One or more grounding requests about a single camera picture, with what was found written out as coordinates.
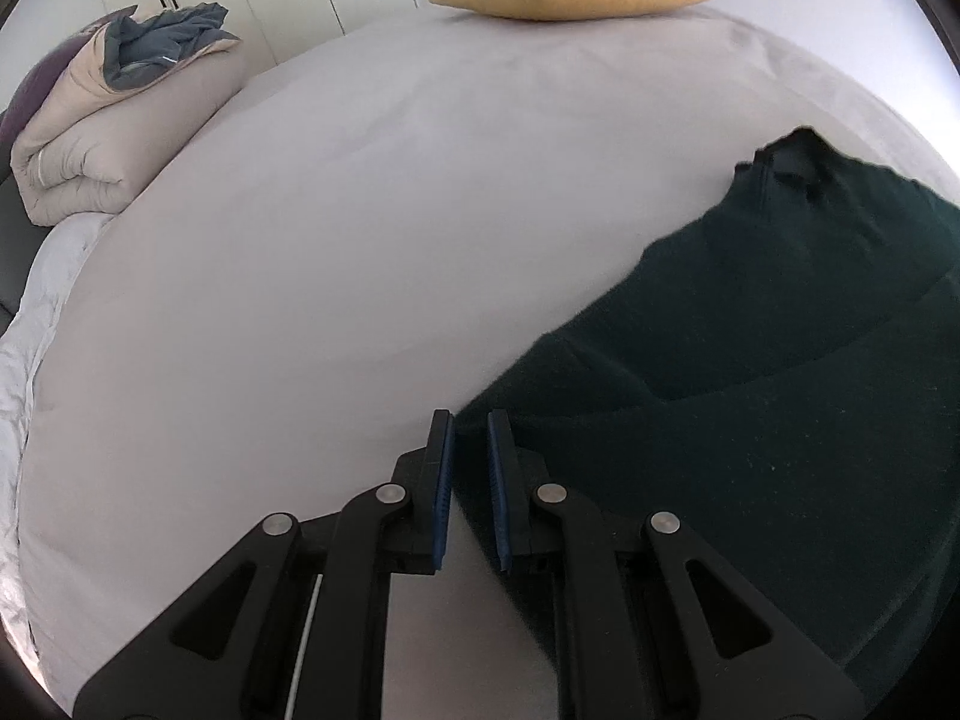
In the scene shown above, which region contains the dark green knit sweater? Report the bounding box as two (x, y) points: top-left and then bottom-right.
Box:
(454, 128), (958, 703)

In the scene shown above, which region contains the folded beige duvet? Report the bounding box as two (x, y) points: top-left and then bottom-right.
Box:
(7, 25), (247, 227)

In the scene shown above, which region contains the white crumpled bed sheet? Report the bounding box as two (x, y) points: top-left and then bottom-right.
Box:
(2, 213), (112, 673)

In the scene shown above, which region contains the grey blue crumpled cloth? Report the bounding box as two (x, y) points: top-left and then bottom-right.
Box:
(103, 2), (239, 91)

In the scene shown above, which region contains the purple cushion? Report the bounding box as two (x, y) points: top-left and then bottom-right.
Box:
(0, 5), (137, 167)

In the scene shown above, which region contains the dark grey headboard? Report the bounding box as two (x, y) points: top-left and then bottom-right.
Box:
(0, 176), (49, 332)

